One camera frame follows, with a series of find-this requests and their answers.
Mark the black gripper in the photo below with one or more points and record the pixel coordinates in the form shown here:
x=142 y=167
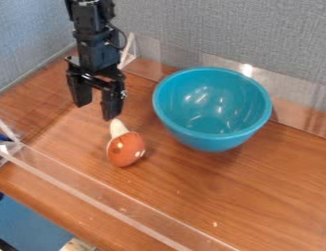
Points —
x=104 y=78

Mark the brown toy mushroom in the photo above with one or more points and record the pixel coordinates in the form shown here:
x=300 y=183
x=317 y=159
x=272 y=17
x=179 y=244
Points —
x=126 y=146

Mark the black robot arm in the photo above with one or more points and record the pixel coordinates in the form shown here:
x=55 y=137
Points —
x=95 y=34

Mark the blue plastic bowl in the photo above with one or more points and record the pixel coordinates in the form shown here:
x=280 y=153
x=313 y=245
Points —
x=211 y=107

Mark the clear acrylic left barrier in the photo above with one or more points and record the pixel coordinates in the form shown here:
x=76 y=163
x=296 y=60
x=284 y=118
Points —
x=54 y=58

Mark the clear acrylic barrier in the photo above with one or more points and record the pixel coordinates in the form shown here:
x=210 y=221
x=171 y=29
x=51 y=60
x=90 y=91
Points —
x=299 y=99
x=54 y=58
x=159 y=226

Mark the clear acrylic front barrier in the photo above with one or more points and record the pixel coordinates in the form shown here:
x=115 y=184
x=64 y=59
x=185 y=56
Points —
x=159 y=226

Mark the clear acrylic back barrier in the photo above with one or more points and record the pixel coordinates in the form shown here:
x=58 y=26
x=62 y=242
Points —
x=299 y=99

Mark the clear acrylic corner bracket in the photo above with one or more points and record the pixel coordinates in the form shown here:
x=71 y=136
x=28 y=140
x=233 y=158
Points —
x=128 y=52

